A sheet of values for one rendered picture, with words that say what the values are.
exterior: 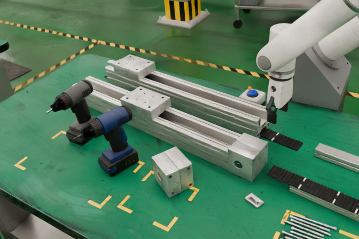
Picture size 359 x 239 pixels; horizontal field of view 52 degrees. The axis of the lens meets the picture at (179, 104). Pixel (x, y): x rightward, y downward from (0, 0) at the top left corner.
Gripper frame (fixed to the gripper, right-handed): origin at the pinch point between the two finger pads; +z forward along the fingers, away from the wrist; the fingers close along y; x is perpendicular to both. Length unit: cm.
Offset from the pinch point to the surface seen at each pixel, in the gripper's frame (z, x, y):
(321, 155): 9.8, -17.0, -1.3
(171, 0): 61, 244, 223
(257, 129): 6.2, 5.2, -4.2
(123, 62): -2, 75, -2
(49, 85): 11, 109, -22
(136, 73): -1, 63, -6
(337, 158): 8.0, -22.4, -1.8
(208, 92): 2.4, 31.0, 2.4
